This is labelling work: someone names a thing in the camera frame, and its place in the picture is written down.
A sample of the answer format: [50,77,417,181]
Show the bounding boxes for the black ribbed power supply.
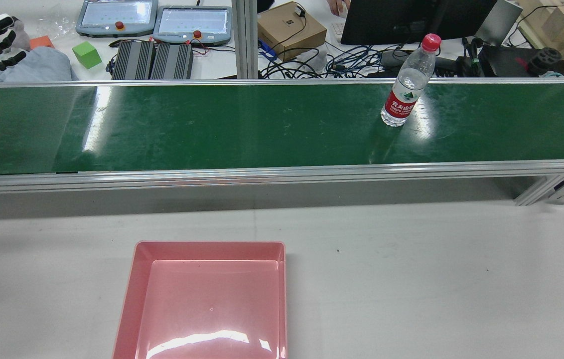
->
[111,40,156,81]
[150,42,194,81]

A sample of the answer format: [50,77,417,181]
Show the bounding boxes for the black laptop lid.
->
[340,0,498,46]

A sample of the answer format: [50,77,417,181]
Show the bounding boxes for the grey teach pendant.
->
[75,0,159,38]
[152,5,233,46]

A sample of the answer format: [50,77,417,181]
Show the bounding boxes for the blue lanyard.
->
[257,39,276,62]

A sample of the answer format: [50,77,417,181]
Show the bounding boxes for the blue-grey cloth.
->
[0,45,80,83]

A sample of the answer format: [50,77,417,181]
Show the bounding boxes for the black roller device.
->
[527,47,563,76]

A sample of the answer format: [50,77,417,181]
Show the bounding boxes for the blue cable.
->
[326,44,388,76]

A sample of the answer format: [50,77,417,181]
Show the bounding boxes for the green cube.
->
[71,41,103,70]

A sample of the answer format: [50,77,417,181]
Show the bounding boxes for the grey flat panel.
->
[473,0,524,48]

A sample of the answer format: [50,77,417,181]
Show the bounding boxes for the pink plastic basket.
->
[111,240,288,359]

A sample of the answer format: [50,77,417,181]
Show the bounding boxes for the black cable tangle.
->
[258,2,402,79]

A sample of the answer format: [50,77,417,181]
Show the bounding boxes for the clear water bottle red label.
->
[380,33,442,128]

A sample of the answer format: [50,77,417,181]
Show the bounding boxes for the green conveyor belt aluminium frame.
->
[0,76,564,206]

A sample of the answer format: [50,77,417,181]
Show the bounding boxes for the brown cardboard box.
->
[257,1,328,62]

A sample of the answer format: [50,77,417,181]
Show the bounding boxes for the clear plastic bag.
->
[301,45,331,71]

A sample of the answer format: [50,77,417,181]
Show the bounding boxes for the aluminium frame post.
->
[232,0,259,80]

